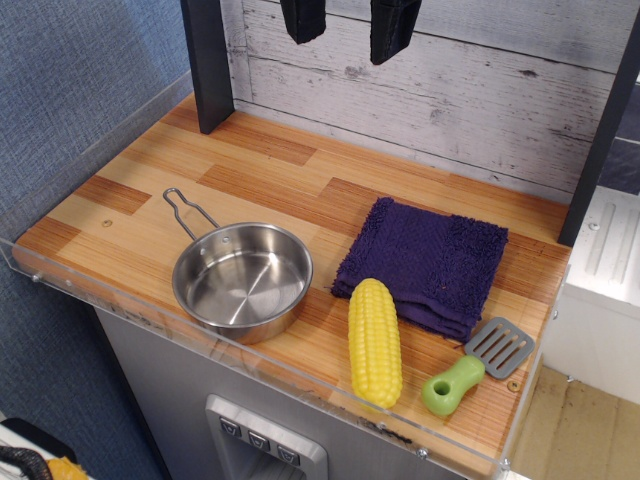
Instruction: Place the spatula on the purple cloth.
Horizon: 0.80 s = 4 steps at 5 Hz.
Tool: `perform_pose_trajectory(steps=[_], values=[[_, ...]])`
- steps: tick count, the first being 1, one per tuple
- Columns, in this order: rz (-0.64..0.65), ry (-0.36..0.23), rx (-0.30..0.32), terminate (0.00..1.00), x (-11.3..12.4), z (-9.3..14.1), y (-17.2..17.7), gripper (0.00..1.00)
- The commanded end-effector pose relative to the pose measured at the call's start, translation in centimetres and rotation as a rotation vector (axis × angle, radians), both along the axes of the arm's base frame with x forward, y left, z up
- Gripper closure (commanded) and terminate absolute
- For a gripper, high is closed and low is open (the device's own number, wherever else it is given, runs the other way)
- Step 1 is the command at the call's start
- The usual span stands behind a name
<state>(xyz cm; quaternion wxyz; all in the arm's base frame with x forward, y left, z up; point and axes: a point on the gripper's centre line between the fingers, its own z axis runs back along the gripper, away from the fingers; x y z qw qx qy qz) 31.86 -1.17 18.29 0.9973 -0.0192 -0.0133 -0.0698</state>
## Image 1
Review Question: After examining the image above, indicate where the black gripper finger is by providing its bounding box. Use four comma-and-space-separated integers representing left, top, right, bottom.
370, 0, 422, 65
280, 0, 326, 44

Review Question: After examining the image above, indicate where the yellow toy corn cob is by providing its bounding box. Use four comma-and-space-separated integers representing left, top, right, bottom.
348, 278, 403, 409

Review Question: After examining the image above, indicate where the green handled grey spatula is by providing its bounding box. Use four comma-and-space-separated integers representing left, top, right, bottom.
421, 317, 536, 416

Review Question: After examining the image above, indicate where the purple folded cloth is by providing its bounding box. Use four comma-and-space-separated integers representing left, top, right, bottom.
331, 197, 509, 343

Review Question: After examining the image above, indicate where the stainless steel pan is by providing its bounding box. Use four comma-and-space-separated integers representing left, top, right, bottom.
163, 188, 314, 344

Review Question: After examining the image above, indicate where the grey toy kitchen cabinet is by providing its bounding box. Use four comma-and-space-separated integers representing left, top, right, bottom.
97, 310, 459, 479

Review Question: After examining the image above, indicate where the silver dispenser button panel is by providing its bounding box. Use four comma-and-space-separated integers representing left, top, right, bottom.
205, 394, 329, 479

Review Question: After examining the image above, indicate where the yellow black object bottom left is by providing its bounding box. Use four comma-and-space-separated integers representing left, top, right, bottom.
1, 418, 90, 480

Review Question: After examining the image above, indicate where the dark left shelf post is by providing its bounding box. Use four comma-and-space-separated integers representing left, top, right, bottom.
180, 0, 235, 134

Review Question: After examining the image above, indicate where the dark shelf post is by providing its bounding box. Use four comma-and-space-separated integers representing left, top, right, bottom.
557, 13, 639, 247
180, 0, 235, 134

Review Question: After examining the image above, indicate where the dark right shelf post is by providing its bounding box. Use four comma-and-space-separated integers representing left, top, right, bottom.
557, 13, 639, 247

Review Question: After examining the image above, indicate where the clear acrylic guard rail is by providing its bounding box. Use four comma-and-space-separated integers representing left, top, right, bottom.
1, 74, 568, 478

